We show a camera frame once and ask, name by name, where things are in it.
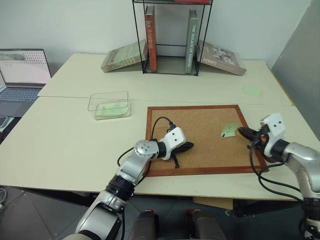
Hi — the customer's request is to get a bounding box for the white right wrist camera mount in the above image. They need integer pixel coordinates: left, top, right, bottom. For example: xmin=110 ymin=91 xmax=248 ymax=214
xmin=259 ymin=112 xmax=287 ymax=158

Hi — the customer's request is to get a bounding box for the grey laptop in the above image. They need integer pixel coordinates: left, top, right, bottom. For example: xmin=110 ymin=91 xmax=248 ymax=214
xmin=0 ymin=48 xmax=53 ymax=119

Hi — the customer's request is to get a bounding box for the orange upright book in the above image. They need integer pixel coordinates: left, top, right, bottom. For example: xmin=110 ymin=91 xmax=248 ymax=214
xmin=144 ymin=4 xmax=159 ymax=74

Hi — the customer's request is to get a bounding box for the black wire shelf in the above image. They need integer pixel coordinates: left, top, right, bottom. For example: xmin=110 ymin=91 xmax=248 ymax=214
xmin=132 ymin=0 xmax=214 ymax=76

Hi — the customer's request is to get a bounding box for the brown homes book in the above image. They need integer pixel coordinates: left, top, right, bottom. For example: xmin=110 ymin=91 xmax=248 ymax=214
xmin=195 ymin=40 xmax=248 ymax=77

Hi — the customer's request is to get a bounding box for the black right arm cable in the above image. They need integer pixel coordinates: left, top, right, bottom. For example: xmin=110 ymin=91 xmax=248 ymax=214
xmin=246 ymin=139 xmax=309 ymax=202

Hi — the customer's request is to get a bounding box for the brown cardboard piece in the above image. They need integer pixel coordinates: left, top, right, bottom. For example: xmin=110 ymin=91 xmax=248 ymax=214
xmin=192 ymin=196 xmax=235 ymax=211

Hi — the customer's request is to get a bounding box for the beige leaning book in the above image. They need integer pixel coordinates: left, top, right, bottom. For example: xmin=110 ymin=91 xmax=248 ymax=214
xmin=100 ymin=38 xmax=149 ymax=74

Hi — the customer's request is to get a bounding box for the green sticky note stack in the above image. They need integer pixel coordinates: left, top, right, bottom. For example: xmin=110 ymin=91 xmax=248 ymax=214
xmin=95 ymin=101 xmax=129 ymax=119

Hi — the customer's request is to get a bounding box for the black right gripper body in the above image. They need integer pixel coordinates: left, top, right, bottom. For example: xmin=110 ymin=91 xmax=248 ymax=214
xmin=251 ymin=124 xmax=270 ymax=150

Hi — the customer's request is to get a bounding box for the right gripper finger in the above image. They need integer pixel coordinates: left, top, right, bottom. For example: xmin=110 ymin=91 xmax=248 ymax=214
xmin=237 ymin=126 xmax=259 ymax=137
xmin=240 ymin=131 xmax=260 ymax=142

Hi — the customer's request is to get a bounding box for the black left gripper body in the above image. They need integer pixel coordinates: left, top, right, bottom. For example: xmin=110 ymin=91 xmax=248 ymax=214
xmin=170 ymin=143 xmax=187 ymax=158

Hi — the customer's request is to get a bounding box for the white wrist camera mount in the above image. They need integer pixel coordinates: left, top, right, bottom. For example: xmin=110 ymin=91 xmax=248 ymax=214
xmin=259 ymin=112 xmax=287 ymax=158
xmin=159 ymin=126 xmax=187 ymax=161

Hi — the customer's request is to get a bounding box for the grey partition panel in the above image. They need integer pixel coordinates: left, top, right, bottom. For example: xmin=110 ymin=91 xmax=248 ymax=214
xmin=270 ymin=0 xmax=320 ymax=142

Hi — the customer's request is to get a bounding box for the grey green upright book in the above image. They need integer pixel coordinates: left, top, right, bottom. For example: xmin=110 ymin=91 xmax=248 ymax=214
xmin=184 ymin=9 xmax=199 ymax=75

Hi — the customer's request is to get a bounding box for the green sticky note pad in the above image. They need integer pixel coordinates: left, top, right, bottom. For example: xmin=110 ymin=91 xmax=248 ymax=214
xmin=243 ymin=84 xmax=264 ymax=98

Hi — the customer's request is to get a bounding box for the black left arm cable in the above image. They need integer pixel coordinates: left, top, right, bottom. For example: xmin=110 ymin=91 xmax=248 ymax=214
xmin=116 ymin=116 xmax=176 ymax=169

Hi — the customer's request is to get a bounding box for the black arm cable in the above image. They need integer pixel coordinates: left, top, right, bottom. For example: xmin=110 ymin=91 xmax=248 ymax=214
xmin=116 ymin=116 xmax=176 ymax=169
xmin=246 ymin=139 xmax=309 ymax=202

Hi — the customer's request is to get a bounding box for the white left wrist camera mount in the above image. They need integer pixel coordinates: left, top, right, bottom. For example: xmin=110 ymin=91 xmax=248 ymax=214
xmin=159 ymin=126 xmax=187 ymax=161

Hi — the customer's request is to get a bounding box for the clear plastic box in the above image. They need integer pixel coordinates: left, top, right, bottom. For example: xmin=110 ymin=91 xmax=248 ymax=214
xmin=86 ymin=90 xmax=133 ymax=122

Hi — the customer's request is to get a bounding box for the white cable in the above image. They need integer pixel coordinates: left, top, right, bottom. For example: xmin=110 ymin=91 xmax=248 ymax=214
xmin=0 ymin=187 xmax=8 ymax=209

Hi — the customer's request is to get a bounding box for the wood framed cork board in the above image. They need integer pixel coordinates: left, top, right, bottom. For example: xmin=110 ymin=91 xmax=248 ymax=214
xmin=144 ymin=104 xmax=270 ymax=178

